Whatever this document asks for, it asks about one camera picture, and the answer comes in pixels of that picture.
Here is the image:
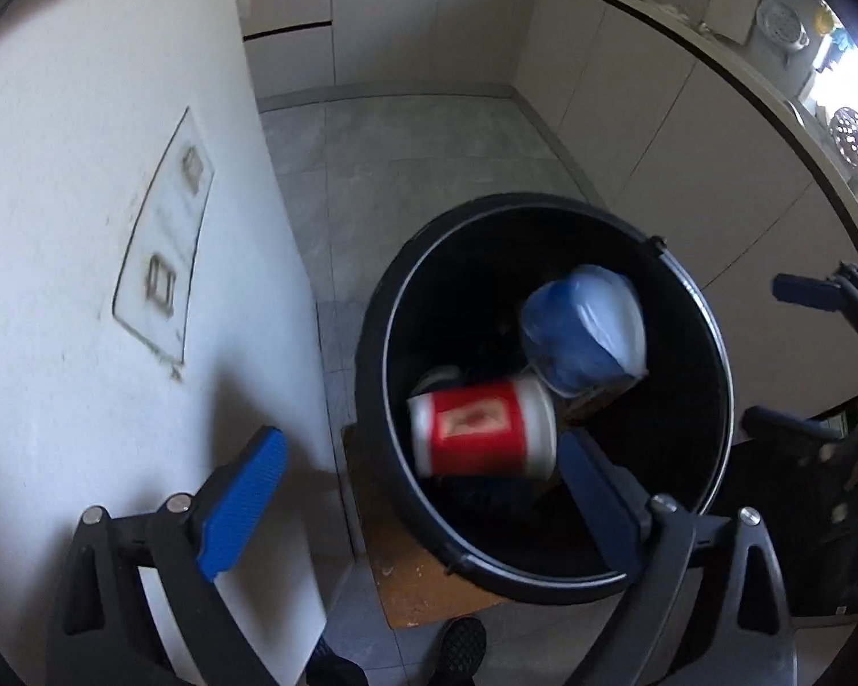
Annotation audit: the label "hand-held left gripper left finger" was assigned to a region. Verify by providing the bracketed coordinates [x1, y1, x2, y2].
[46, 425, 289, 686]

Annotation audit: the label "round perforated metal plate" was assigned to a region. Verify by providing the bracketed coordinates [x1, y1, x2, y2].
[831, 107, 858, 164]

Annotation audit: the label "blue bowl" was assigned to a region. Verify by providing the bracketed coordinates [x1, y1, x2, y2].
[519, 264, 649, 400]

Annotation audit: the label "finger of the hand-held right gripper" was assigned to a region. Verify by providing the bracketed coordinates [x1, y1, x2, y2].
[745, 406, 841, 460]
[772, 263, 858, 354]

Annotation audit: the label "red paper cup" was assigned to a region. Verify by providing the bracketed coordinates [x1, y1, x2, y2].
[406, 375, 560, 481]

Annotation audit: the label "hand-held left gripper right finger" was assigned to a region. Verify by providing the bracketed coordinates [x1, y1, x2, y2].
[556, 429, 795, 686]

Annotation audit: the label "black bucket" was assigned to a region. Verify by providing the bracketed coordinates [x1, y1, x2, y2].
[353, 192, 736, 605]

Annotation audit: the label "round white strainer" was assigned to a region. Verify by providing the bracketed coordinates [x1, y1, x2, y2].
[756, 0, 809, 51]

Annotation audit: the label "person's right shoe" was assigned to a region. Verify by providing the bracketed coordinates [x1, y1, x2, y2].
[432, 616, 488, 686]

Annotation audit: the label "white cutting board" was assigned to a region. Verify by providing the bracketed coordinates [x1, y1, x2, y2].
[704, 0, 762, 45]

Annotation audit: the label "white table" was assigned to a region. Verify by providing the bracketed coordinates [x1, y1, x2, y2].
[0, 0, 359, 686]

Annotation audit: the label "grey lower cabinets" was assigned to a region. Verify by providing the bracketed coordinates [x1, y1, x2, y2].
[247, 0, 858, 401]

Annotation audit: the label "white plastic bag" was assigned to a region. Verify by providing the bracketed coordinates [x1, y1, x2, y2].
[416, 364, 466, 390]

